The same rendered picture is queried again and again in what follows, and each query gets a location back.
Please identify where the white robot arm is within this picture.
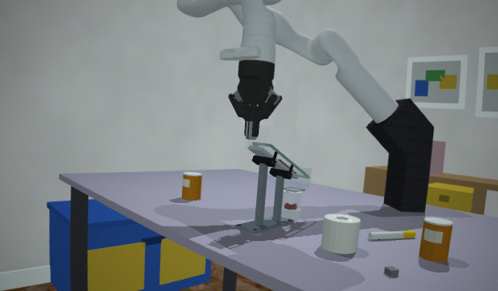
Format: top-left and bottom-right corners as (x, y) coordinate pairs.
(177, 0), (399, 123)

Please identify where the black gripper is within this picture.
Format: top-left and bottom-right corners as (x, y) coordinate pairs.
(229, 60), (282, 140)

